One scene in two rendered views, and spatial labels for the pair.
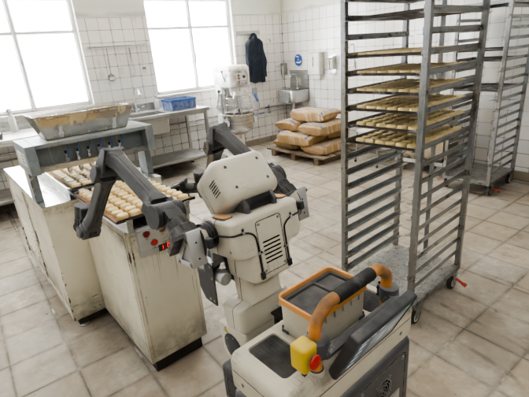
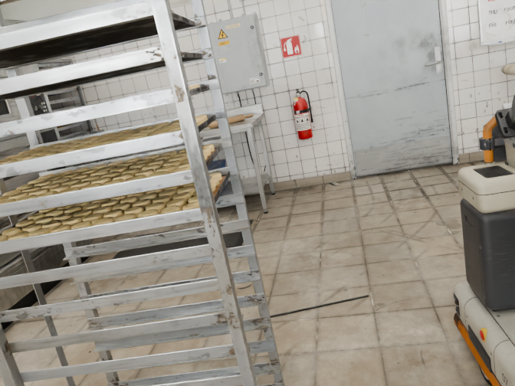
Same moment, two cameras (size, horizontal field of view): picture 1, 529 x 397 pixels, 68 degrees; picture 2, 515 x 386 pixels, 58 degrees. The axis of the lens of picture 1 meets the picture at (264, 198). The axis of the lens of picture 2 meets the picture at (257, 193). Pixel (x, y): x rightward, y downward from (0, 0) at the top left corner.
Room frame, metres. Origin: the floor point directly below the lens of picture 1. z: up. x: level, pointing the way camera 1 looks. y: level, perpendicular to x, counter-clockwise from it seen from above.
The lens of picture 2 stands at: (2.79, 0.34, 1.34)
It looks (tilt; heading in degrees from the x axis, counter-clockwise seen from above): 15 degrees down; 228
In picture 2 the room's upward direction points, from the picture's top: 12 degrees counter-clockwise
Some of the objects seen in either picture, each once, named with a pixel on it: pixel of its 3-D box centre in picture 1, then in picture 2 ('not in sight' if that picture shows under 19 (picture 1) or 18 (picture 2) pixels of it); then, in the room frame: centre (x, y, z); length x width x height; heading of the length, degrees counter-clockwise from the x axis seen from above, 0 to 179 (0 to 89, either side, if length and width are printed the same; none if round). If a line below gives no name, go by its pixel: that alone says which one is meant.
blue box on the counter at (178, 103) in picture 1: (179, 103); not in sight; (5.69, 1.09, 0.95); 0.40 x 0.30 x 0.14; 129
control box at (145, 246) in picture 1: (161, 235); not in sight; (1.72, 0.50, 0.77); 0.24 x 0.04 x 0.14; 129
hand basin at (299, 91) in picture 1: (295, 87); not in sight; (6.83, -0.66, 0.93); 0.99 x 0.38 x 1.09; 36
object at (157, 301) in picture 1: (142, 267); not in sight; (2.01, 0.73, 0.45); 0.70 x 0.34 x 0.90; 39
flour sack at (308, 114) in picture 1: (314, 114); not in sight; (5.91, -0.83, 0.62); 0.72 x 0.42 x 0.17; 42
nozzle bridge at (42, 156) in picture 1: (90, 159); not in sight; (2.40, 1.05, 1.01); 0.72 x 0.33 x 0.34; 129
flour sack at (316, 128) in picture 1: (323, 126); not in sight; (5.70, -0.94, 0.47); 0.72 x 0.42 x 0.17; 131
